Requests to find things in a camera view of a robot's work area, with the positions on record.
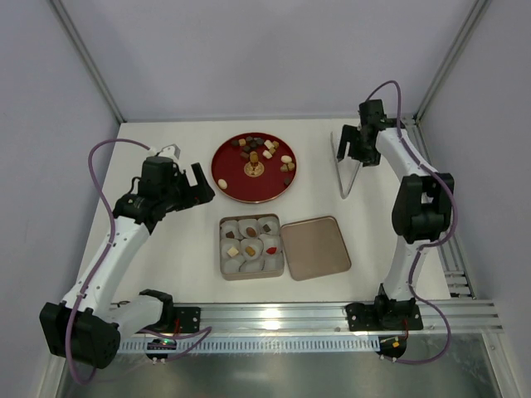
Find white square chocolate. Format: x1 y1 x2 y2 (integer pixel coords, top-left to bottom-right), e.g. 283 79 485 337
227 247 238 257

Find metal tongs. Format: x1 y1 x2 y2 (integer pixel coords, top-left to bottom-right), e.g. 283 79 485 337
329 132 361 200

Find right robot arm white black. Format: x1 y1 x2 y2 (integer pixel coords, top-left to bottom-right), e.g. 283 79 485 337
336 99 455 332

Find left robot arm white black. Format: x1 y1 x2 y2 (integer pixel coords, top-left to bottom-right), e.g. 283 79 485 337
39 156 215 369

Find white paper cup top left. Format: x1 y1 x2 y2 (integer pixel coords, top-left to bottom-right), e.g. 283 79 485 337
220 220 242 240

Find white paper cup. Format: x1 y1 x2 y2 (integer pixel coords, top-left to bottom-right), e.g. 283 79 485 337
238 258 265 274
260 235 282 257
258 217 280 236
238 219 261 239
220 239 241 260
220 220 242 240
240 239 263 260
262 255 284 274
221 255 245 274

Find round red tray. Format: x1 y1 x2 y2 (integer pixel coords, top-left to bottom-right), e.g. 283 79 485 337
211 132 298 204

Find white paper cup top middle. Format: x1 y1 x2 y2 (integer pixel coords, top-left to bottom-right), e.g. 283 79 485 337
238 219 261 239

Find white paper cup middle left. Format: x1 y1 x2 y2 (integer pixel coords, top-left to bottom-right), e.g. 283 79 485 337
220 239 241 260

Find white paper cup top right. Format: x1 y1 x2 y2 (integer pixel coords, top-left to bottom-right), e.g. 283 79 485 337
258 217 280 236

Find gold square tin box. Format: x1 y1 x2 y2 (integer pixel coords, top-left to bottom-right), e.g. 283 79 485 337
218 213 285 281

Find white paper cup centre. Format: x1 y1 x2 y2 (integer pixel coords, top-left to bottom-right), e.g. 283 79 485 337
240 239 263 260

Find white paper cup bottom left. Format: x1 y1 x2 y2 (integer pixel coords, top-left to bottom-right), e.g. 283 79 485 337
221 255 245 274

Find white paper cup middle right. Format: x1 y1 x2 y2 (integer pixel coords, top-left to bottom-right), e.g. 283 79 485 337
260 235 282 257

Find white paper cup bottom middle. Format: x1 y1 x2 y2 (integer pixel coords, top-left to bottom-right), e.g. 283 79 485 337
238 258 265 274

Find white paper cup bottom right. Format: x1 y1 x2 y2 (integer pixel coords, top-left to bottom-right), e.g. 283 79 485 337
262 255 284 274

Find gold tin lid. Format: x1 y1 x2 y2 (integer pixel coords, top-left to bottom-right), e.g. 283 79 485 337
280 216 352 281

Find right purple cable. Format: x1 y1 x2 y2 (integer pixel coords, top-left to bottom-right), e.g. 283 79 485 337
364 80 460 365

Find purple cable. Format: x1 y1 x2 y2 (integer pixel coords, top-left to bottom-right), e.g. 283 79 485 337
66 138 212 385
364 80 460 365

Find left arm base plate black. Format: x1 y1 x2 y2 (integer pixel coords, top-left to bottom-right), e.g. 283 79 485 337
173 306 202 334

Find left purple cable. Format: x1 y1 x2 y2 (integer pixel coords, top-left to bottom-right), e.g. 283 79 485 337
66 138 212 385

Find aluminium frame post right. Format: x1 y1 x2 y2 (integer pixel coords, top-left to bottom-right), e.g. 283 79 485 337
413 0 491 124

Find aluminium frame post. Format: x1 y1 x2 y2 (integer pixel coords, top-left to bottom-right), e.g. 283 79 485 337
47 0 126 124
413 0 491 124

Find left round mount black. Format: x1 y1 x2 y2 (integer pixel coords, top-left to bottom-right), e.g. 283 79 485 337
146 338 177 365

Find round mount black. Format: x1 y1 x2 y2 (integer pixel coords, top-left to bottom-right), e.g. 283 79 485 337
377 336 407 362
146 338 177 365

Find perforated cable duct strip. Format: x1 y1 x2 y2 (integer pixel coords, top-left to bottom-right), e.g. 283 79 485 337
118 335 379 354

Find aluminium rail right side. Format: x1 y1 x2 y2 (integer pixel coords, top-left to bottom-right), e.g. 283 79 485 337
392 119 475 299

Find aluminium rail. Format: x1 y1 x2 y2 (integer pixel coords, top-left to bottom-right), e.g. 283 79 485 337
197 299 504 334
392 119 475 299

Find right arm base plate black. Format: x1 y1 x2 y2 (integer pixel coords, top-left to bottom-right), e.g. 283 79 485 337
345 301 424 332

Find aluminium rail front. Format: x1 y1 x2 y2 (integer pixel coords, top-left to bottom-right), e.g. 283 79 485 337
197 299 504 334

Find aluminium frame post left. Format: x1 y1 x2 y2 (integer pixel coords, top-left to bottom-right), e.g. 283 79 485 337
47 0 126 124

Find right round mount black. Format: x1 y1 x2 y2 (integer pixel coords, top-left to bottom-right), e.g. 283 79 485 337
377 336 407 362

